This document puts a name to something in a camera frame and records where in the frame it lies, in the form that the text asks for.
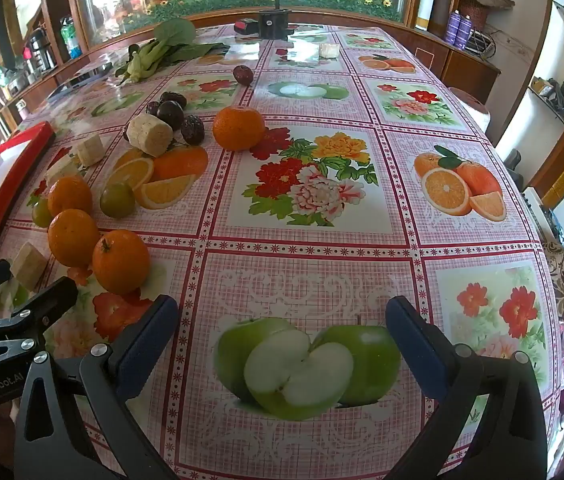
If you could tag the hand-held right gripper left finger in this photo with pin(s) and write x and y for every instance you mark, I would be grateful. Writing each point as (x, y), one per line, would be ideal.
(147, 342)

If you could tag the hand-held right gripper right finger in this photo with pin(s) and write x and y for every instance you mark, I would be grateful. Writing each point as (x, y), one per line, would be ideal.
(417, 355)

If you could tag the pale sugarcane chunk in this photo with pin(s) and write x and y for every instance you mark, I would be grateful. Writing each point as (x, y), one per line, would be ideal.
(28, 266)
(329, 50)
(62, 169)

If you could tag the orange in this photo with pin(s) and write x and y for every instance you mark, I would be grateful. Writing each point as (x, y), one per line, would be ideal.
(121, 261)
(238, 127)
(73, 237)
(69, 195)

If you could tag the thick pale sugarcane piece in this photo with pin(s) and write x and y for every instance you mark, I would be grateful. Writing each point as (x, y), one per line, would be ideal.
(149, 135)

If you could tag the small dark passion fruit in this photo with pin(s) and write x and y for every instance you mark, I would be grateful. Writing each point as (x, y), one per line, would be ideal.
(152, 107)

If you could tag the smooth dark purple passion fruit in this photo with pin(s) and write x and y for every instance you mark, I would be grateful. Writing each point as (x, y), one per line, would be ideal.
(169, 112)

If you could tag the dark red jujube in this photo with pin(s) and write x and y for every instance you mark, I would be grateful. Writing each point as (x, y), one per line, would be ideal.
(243, 75)
(193, 127)

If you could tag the small green fruit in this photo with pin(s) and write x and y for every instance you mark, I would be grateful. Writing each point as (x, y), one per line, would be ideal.
(118, 200)
(39, 214)

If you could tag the fruit and flower tablecloth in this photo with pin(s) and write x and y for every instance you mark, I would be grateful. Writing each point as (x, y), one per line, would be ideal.
(312, 270)

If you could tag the small banana piece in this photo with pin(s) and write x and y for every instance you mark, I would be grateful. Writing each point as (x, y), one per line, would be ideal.
(90, 149)

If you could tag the dark tablet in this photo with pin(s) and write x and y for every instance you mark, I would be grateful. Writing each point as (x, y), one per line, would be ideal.
(74, 85)

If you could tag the steel thermos flask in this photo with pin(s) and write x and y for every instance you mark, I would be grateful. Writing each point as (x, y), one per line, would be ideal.
(39, 50)

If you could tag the green plastic bottle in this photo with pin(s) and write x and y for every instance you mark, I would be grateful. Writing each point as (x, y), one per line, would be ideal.
(69, 35)

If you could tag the white cylindrical object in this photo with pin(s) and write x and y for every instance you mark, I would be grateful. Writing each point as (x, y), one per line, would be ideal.
(476, 110)

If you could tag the green bok choy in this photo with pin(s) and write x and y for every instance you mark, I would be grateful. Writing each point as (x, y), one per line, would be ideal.
(177, 35)

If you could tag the wooden sideboard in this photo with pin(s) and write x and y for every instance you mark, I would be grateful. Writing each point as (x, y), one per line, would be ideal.
(461, 70)

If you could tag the small red black box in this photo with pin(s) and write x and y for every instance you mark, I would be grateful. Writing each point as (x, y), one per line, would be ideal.
(246, 26)

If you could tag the black round device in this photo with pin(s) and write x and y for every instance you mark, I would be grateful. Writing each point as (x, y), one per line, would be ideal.
(273, 25)

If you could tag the wicker basket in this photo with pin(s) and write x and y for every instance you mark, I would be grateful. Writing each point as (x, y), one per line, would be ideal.
(479, 7)

